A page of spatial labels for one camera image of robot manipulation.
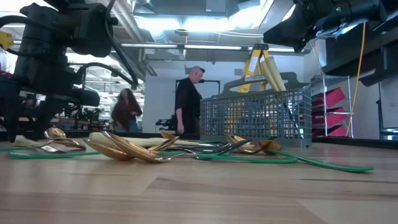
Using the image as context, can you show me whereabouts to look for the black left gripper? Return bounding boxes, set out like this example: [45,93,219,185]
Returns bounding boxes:
[0,55,78,142]

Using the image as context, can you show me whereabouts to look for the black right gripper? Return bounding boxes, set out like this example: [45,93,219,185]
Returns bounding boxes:
[262,0,330,52]

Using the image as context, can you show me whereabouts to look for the gold spoon green handle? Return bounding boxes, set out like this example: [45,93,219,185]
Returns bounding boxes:
[8,138,135,162]
[226,134,374,174]
[44,126,67,140]
[0,138,87,155]

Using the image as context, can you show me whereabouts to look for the brownish gold spoon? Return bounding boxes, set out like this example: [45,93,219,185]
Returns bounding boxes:
[257,139,283,156]

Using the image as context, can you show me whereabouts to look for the grey plastic cutlery basket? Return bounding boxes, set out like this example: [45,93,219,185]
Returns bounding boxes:
[200,72,313,149]

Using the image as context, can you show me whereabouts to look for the yellow step ladder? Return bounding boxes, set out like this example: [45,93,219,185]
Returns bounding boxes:
[228,43,277,138]

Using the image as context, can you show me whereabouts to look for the distant robot workstation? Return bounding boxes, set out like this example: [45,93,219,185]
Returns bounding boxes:
[58,104,108,131]

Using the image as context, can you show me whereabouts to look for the red storage bin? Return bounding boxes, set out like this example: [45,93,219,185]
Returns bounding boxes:
[312,124,348,138]
[312,106,349,126]
[312,86,346,109]

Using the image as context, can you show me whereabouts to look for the long fluorescent ceiling light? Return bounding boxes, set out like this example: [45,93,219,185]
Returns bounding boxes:
[119,42,296,53]

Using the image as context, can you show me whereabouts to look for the white metal shelf rack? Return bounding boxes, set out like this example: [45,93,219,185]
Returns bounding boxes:
[310,75,354,138]

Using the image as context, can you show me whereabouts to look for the person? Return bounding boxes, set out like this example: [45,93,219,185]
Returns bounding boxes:
[110,88,144,133]
[173,65,206,136]

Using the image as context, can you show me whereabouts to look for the black framed panel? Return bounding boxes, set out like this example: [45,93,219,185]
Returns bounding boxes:
[375,74,398,141]

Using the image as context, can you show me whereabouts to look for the yellow cable tag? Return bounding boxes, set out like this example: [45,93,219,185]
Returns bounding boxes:
[0,30,15,51]

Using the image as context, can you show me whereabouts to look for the yellow hanging cable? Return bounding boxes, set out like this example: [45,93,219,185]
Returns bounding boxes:
[345,21,367,137]

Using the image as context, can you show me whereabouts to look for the black camera gantry frame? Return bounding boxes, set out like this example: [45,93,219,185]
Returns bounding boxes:
[175,78,221,125]

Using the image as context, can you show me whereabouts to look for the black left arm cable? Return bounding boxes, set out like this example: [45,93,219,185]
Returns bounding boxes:
[76,0,140,91]

